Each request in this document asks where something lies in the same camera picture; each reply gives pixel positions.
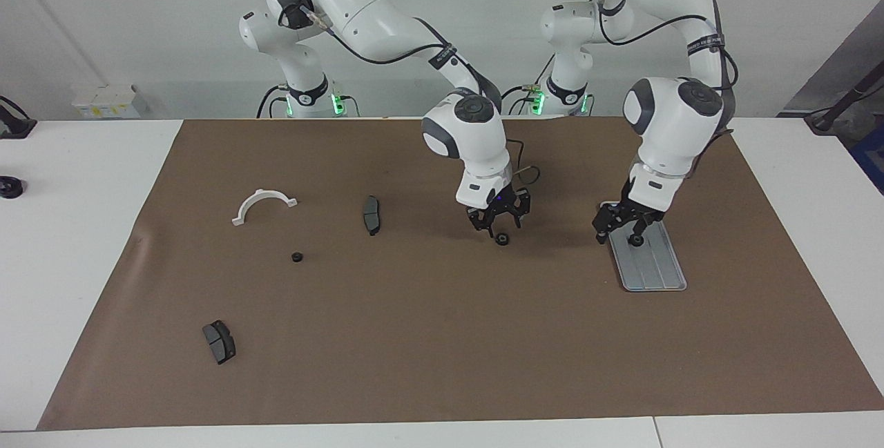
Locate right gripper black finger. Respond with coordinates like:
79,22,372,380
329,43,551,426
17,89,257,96
467,206,496,239
510,188,532,230

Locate silver metal tray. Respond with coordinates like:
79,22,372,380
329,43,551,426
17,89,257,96
602,201,688,293

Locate long narrow grey brake pad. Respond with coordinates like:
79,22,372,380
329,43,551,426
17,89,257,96
362,195,383,237

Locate brown table mat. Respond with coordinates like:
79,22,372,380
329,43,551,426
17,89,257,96
36,117,884,431

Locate black stand pole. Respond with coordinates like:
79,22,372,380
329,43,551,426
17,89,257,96
805,61,884,135

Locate blue crate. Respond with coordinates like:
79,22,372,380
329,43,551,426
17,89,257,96
851,124,884,195

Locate short wide grey brake pad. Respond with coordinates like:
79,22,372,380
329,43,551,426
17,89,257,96
202,320,237,366

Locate white cardboard box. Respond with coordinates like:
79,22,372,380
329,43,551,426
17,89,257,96
71,84,149,119

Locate black base cable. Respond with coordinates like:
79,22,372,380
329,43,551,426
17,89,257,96
500,55,555,116
257,86,288,119

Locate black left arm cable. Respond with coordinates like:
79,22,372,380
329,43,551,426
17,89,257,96
580,0,738,159

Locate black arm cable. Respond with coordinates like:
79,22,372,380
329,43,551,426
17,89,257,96
580,0,738,159
280,3,541,186

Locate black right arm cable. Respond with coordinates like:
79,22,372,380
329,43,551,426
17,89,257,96
280,3,541,186

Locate white half-ring clamp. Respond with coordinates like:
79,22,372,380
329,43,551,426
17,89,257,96
231,188,299,227

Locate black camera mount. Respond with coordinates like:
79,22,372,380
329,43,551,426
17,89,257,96
0,96,37,139

